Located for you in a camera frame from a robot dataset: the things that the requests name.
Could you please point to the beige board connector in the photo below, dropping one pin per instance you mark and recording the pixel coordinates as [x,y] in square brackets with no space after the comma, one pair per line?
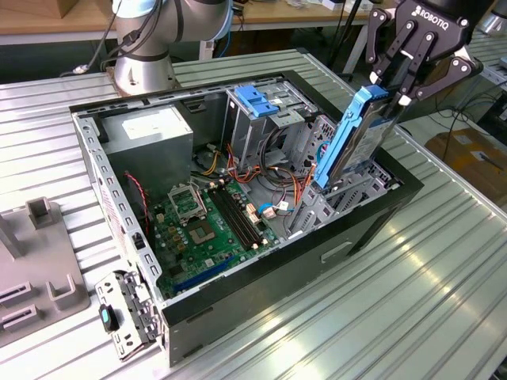
[252,215]

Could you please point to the black teal latch button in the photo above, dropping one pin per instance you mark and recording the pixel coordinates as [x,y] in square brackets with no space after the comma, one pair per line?
[105,316]

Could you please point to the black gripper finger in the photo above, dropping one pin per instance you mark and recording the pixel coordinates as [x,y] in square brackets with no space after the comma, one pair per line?
[374,39]
[455,73]

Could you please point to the wooden desk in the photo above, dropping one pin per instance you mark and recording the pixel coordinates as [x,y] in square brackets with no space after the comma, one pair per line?
[277,16]

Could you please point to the grey power supply unit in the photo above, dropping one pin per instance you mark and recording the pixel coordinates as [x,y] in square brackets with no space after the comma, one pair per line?
[150,166]

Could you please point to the blue plastic drive latch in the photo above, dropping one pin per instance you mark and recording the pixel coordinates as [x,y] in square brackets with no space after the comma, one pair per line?
[251,99]

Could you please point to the silver card retention bracket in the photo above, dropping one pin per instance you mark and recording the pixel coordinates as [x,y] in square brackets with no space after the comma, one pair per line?
[115,283]

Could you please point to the black open PC case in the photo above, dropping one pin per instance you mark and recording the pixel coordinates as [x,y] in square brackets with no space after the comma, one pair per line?
[277,285]

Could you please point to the green motherboard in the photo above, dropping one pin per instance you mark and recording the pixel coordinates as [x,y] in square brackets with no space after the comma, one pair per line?
[222,253]

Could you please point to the metal slat side table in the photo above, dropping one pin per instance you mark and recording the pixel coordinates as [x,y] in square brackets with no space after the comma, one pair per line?
[493,51]

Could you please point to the hard disk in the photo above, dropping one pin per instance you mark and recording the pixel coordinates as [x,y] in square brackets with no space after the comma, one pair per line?
[344,134]

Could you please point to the grey parts rack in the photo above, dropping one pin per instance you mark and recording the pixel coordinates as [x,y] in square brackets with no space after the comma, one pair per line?
[39,257]

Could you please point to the large labelled cardboard box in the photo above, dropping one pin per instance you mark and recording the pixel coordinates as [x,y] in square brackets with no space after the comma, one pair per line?
[463,158]

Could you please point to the blue expansion slot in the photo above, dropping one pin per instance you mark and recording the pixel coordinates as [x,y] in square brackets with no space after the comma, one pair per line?
[206,273]

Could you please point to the CPU socket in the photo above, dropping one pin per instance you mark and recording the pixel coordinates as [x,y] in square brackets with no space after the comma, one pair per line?
[203,234]

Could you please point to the silver optical drive cage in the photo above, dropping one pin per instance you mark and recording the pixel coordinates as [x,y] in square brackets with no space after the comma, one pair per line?
[245,134]

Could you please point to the white plug adapter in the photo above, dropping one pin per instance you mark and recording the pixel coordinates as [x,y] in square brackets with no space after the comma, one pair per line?
[207,49]

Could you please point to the black RAM slot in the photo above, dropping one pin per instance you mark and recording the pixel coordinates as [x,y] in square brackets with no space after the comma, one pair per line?
[241,213]
[231,219]
[235,217]
[238,215]

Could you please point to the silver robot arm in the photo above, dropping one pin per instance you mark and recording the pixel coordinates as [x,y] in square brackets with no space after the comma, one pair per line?
[146,71]

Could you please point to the small white box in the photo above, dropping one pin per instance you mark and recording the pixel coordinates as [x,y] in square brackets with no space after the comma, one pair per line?
[329,4]

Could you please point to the silver disk bay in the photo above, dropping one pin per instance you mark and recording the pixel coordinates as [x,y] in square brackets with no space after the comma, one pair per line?
[317,215]

